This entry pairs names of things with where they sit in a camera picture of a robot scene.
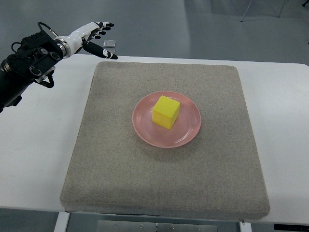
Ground grey metal base plate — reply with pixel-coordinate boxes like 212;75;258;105
96;220;218;232

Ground pink plate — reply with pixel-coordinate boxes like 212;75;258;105
132;91;201;148

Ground small clear plastic box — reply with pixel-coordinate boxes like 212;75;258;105
103;40;116;48

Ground white table leg frame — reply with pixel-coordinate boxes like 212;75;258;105
54;212;70;232

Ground beige fabric mat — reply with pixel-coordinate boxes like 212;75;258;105
60;62;270;220

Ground metal chair legs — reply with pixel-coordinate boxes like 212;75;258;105
240;0;309;22

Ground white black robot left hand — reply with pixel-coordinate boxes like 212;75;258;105
62;22;118;60

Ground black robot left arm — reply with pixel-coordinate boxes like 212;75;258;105
0;22;67;111

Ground yellow cube block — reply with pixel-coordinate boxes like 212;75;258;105
152;95;181;130

